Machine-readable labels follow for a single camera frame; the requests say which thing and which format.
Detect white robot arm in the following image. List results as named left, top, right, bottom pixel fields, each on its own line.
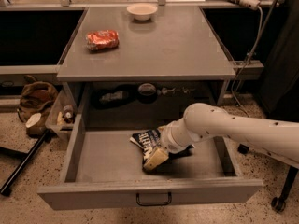
left=143, top=103, right=299, bottom=171

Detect grey open top drawer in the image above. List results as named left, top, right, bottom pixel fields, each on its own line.
left=37, top=100, right=264, bottom=211

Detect brown cloth bag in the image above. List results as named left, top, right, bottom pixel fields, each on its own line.
left=17, top=75, right=59, bottom=122

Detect black drawer handle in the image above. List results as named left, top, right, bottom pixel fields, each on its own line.
left=135, top=192, right=172, bottom=207

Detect grey cabinet counter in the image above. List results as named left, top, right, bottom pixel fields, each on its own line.
left=56, top=6, right=236, bottom=106

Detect blue Kettle chip bag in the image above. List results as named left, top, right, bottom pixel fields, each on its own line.
left=129, top=127, right=195, bottom=170

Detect white hanging cable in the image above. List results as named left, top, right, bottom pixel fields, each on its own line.
left=230, top=6, right=265, bottom=117

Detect black metal stand leg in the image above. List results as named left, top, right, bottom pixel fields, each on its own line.
left=0, top=130, right=51, bottom=197

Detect black office chair base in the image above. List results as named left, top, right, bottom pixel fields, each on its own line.
left=237, top=143, right=299, bottom=213

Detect roll of dark tape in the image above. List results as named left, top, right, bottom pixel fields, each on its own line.
left=137, top=83, right=157, bottom=104

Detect black object under counter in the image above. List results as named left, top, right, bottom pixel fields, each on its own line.
left=91, top=85, right=136, bottom=109

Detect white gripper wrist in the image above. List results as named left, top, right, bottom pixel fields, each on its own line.
left=143, top=119, right=200, bottom=172

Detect clear plastic storage bin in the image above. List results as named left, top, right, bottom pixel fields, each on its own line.
left=45, top=90, right=74, bottom=142

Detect white ceramic bowl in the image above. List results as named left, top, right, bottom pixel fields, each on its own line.
left=127, top=3, right=158, bottom=21

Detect orange red chip bag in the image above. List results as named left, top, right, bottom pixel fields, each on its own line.
left=86, top=30, right=119, bottom=51

